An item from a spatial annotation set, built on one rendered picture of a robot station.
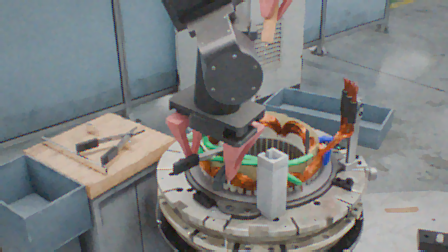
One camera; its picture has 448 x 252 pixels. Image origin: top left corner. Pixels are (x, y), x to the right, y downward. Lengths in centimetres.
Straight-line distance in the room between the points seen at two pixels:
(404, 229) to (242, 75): 81
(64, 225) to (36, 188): 16
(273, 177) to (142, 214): 38
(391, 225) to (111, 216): 64
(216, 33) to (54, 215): 44
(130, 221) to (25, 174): 21
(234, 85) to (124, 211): 48
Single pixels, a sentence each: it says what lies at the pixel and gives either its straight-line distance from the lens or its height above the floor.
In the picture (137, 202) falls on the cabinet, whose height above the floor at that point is 97.
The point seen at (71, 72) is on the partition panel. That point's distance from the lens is 313.
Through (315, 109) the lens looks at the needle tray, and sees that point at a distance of 113.
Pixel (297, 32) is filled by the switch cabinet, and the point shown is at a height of 50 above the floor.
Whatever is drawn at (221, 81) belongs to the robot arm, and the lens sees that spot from 48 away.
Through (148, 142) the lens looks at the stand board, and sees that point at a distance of 92.
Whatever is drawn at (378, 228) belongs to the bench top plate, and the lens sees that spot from 120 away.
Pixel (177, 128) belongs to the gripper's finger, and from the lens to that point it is 61.
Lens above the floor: 151
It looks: 27 degrees down
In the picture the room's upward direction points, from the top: 1 degrees counter-clockwise
